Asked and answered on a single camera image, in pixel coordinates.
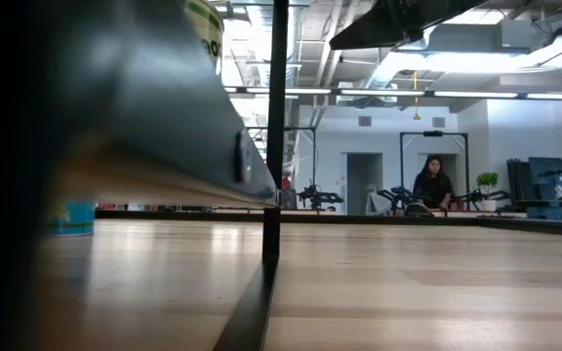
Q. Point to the black metal table frame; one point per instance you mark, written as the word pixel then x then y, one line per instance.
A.
pixel 359 220

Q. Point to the black curved frame bracket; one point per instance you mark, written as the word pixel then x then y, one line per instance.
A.
pixel 417 209

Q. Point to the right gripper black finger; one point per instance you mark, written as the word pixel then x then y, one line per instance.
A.
pixel 373 24

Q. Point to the blue tomato tin can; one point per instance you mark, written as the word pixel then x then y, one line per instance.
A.
pixel 73 219

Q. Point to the grey wall air vent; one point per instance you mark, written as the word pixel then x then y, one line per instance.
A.
pixel 438 122
pixel 365 121

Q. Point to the black background robot arm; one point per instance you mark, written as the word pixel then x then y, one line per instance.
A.
pixel 322 197
pixel 398 195
pixel 481 196

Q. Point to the peaches tin can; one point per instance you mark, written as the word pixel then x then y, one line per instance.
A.
pixel 208 29

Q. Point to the silver ceiling air duct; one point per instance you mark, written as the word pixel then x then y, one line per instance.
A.
pixel 383 68

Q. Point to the green plant in white pot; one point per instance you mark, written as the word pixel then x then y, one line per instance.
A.
pixel 487 180

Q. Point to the long ceiling light strip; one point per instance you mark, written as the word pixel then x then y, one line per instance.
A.
pixel 476 94

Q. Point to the black background gantry frame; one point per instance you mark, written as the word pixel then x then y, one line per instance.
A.
pixel 402 161
pixel 314 146

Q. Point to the person at background rig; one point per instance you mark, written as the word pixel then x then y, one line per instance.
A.
pixel 433 187

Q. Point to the dark blue equipment cabinet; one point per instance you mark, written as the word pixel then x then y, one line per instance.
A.
pixel 544 170

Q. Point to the white draped cover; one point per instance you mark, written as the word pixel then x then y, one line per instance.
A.
pixel 373 202

